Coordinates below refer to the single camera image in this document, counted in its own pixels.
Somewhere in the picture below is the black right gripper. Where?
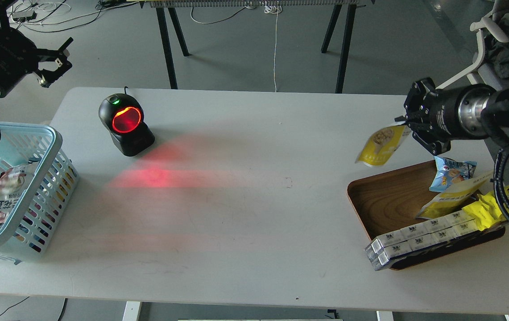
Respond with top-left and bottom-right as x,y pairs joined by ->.
404,77 -> 496,155

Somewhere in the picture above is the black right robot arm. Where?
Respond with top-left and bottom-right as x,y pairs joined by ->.
395,78 -> 509,155

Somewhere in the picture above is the blue snack bag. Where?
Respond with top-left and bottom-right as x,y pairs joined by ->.
428,156 -> 477,193

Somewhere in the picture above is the yellow cartoon face snack bag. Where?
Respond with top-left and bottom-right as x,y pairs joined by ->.
462,177 -> 509,231

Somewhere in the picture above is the red white snack bag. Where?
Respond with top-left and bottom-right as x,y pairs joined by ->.
0,158 -> 39,228

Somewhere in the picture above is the light blue plastic basket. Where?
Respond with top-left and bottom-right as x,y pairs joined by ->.
0,122 -> 79,264

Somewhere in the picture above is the wooden oval tray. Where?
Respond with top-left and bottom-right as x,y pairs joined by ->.
347,160 -> 505,270

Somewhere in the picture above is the black barcode scanner red window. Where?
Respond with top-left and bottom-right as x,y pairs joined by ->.
99,93 -> 156,157

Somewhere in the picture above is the black trestle table background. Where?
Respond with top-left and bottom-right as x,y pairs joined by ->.
138,0 -> 375,94

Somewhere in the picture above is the long white box pack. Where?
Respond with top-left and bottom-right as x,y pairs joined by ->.
363,210 -> 480,271

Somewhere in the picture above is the floor cables tangle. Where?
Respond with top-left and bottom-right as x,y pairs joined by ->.
0,0 -> 139,34

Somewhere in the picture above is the white hanging cable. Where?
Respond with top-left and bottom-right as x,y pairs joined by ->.
263,4 -> 281,93

